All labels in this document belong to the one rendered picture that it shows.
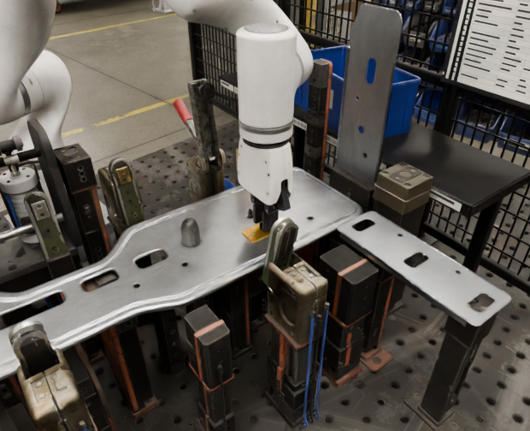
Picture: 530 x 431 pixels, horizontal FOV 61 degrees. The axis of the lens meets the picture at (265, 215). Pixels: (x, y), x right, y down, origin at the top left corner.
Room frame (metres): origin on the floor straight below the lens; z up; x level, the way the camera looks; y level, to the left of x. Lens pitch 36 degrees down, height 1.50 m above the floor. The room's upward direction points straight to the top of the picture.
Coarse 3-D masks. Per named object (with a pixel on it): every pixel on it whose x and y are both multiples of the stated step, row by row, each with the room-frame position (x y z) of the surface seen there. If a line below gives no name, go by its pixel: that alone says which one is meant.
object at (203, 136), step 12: (192, 84) 0.81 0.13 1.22; (204, 84) 0.80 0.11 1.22; (192, 96) 0.81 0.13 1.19; (204, 96) 0.79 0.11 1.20; (192, 108) 0.81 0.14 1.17; (204, 108) 0.82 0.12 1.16; (204, 120) 0.82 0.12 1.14; (204, 132) 0.81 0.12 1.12; (204, 144) 0.80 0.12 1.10; (216, 144) 0.81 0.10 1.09; (204, 156) 0.79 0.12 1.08; (216, 156) 0.81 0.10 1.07
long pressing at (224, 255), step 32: (224, 192) 0.77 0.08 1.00; (320, 192) 0.78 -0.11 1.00; (160, 224) 0.67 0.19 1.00; (224, 224) 0.67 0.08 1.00; (320, 224) 0.67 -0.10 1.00; (128, 256) 0.58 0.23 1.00; (192, 256) 0.58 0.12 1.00; (224, 256) 0.58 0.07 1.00; (256, 256) 0.58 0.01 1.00; (32, 288) 0.50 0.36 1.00; (64, 288) 0.50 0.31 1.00; (128, 288) 0.50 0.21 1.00; (160, 288) 0.50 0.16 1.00; (192, 288) 0.50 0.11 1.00; (32, 320) 0.44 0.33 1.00; (64, 320) 0.44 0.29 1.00; (96, 320) 0.44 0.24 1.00; (0, 352) 0.38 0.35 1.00
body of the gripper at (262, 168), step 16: (240, 144) 0.67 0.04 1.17; (256, 144) 0.62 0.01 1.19; (272, 144) 0.62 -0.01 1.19; (288, 144) 0.63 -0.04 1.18; (240, 160) 0.67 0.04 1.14; (256, 160) 0.63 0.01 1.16; (272, 160) 0.61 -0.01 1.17; (288, 160) 0.62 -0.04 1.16; (240, 176) 0.67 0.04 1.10; (256, 176) 0.63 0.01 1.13; (272, 176) 0.60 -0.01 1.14; (288, 176) 0.62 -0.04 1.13; (256, 192) 0.63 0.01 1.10; (272, 192) 0.60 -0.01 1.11; (288, 192) 0.64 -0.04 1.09
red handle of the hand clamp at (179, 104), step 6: (174, 102) 0.90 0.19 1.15; (180, 102) 0.90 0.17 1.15; (180, 108) 0.88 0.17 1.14; (186, 108) 0.89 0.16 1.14; (180, 114) 0.88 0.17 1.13; (186, 114) 0.87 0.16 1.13; (186, 120) 0.86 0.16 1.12; (192, 120) 0.87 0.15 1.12; (186, 126) 0.86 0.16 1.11; (192, 126) 0.86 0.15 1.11; (192, 132) 0.84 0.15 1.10; (210, 156) 0.80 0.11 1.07; (210, 162) 0.80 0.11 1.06
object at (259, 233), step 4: (256, 224) 0.66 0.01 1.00; (260, 224) 0.65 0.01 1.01; (248, 228) 0.65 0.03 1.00; (252, 228) 0.65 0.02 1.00; (256, 228) 0.65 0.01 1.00; (260, 228) 0.65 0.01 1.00; (244, 232) 0.64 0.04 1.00; (248, 232) 0.64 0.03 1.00; (252, 232) 0.64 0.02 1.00; (256, 232) 0.64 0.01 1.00; (260, 232) 0.64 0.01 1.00; (264, 232) 0.64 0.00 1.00; (268, 232) 0.64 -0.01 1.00; (248, 236) 0.63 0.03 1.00; (252, 236) 0.63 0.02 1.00; (256, 236) 0.63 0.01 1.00; (260, 236) 0.63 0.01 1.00; (264, 236) 0.63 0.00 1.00; (252, 240) 0.62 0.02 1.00; (256, 240) 0.62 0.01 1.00
